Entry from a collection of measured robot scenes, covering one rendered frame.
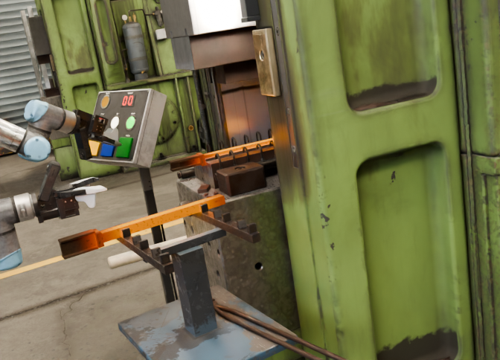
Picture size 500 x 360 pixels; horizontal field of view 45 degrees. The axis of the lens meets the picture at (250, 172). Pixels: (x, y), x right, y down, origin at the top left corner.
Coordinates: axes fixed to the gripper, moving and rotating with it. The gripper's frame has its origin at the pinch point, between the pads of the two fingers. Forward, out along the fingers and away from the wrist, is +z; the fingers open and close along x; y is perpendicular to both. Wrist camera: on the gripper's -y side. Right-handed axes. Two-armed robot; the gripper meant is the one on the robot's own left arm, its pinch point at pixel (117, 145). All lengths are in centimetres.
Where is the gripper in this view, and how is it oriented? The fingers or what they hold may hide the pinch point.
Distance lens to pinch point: 223.1
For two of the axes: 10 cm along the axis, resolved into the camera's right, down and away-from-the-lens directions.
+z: 6.6, 2.4, 7.2
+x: -7.3, -0.6, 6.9
